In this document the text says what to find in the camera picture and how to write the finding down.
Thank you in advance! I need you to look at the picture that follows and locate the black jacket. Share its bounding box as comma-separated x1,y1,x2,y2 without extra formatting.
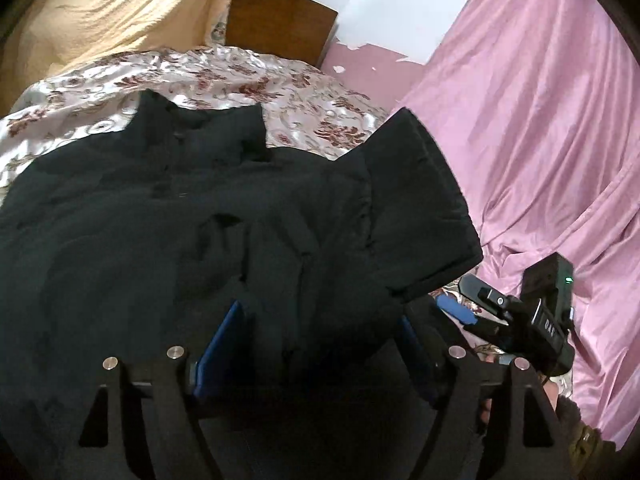
0,89,485,480

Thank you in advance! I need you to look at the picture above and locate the floral satin bedspread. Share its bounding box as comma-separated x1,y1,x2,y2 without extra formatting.
0,45,391,188

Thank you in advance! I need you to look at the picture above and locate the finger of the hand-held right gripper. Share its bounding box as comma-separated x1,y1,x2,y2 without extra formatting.
434,292,508,343
459,274,516,317

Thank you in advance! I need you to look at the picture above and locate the person's right forearm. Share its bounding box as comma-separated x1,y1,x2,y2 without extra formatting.
552,394,618,480

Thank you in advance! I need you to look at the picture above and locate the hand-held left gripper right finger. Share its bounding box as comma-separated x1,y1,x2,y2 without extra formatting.
397,315,576,480

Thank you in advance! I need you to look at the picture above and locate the pink satin cloth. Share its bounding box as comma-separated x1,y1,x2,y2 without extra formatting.
392,0,640,453

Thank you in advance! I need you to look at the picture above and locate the yellow blanket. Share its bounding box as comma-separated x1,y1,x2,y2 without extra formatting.
0,0,246,111

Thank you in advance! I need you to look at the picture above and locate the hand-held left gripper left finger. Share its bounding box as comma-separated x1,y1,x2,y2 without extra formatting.
60,300,251,480

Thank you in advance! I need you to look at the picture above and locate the person's right hand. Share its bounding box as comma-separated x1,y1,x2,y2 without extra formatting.
477,352,561,436

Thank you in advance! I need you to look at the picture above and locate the wooden headboard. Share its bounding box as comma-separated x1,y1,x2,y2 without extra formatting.
225,0,340,67

